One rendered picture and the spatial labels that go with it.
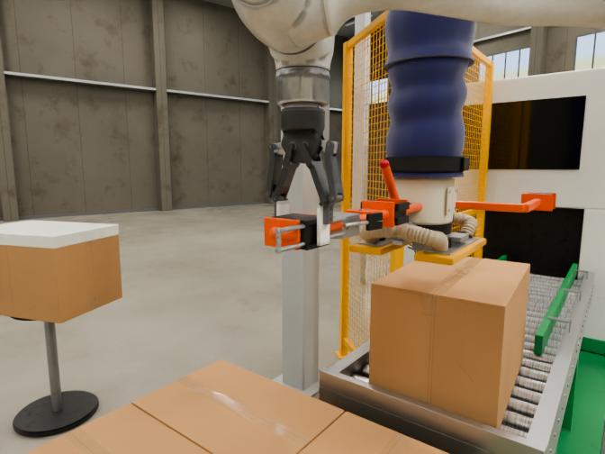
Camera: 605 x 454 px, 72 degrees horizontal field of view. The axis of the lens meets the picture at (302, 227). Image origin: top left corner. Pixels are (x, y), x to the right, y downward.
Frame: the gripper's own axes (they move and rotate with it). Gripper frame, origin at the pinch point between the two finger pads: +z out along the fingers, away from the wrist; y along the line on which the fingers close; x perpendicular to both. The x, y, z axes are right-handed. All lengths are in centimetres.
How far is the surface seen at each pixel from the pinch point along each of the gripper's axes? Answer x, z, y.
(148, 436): -4, 68, 59
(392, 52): -50, -41, 8
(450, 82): -54, -32, -7
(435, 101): -50, -27, -4
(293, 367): -124, 108, 102
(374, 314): -60, 37, 16
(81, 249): -33, 29, 157
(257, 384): -45, 68, 54
